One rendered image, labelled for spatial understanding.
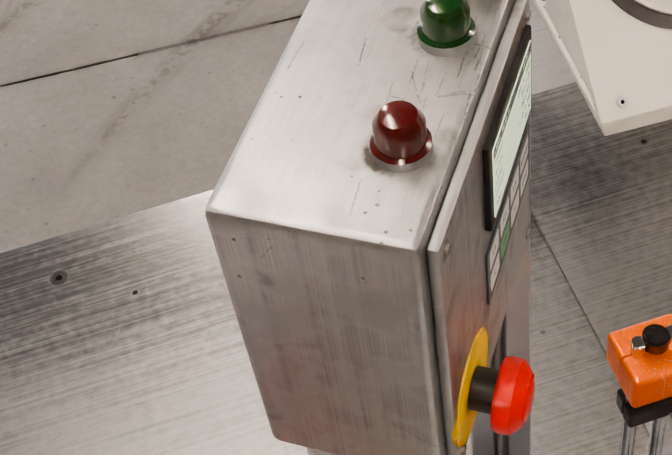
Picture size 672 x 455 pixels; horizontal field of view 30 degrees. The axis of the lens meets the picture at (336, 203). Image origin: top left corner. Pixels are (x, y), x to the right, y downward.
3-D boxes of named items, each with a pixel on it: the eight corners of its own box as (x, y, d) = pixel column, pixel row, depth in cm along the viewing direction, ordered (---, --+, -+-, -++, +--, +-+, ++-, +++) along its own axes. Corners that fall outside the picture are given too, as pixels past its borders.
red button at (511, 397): (459, 399, 59) (522, 413, 58) (479, 333, 61) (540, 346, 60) (463, 439, 62) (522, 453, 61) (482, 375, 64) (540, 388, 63)
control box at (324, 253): (271, 442, 66) (198, 210, 51) (369, 200, 76) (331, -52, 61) (459, 488, 63) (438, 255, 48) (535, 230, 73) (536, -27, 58)
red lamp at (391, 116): (362, 167, 52) (356, 129, 50) (381, 122, 53) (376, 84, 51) (423, 177, 51) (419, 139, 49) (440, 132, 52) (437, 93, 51)
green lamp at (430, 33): (410, 52, 56) (406, 13, 54) (426, 14, 57) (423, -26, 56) (467, 60, 55) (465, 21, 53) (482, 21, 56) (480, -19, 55)
